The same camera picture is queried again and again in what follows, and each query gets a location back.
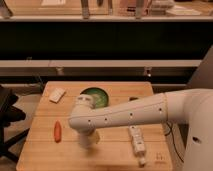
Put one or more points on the clear plastic bottle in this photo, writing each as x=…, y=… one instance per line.
x=138, y=144

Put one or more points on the black office chair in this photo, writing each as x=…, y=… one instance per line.
x=8, y=114

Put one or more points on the orange carrot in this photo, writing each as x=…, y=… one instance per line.
x=57, y=132

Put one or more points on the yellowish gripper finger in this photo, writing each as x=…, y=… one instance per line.
x=96, y=137

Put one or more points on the green bowl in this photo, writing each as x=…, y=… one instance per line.
x=100, y=96

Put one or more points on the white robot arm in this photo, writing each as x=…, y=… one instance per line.
x=192, y=106

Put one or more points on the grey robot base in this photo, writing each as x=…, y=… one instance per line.
x=203, y=75

